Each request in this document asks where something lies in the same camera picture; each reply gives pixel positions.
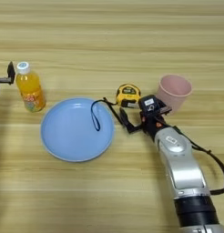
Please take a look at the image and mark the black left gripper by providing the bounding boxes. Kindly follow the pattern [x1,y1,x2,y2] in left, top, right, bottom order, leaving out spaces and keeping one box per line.
[0,61,16,98]

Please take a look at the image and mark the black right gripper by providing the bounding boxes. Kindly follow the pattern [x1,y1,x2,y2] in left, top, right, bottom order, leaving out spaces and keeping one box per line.
[118,105,173,139]

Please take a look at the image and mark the yellow tape measure with strap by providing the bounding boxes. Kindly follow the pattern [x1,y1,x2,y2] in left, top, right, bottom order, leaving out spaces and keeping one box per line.
[90,84,142,132]

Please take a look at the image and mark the black pen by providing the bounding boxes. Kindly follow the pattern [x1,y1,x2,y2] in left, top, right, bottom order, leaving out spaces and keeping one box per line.
[103,97,124,126]

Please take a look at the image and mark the pink plastic cup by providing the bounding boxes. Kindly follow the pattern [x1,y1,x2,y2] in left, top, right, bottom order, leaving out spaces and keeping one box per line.
[155,74,193,115]

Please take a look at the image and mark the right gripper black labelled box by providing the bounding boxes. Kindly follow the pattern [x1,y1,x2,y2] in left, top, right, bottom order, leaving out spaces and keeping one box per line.
[137,94,163,116]

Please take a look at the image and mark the orange juice bottle white cap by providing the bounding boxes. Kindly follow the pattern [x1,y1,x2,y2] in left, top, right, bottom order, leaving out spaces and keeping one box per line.
[15,61,46,113]

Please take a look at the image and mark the light blue round plate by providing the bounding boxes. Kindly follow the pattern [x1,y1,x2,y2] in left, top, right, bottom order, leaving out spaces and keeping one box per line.
[40,96,116,163]

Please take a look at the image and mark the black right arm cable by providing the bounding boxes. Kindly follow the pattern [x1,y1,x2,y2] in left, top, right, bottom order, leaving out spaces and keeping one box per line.
[177,127,224,196]

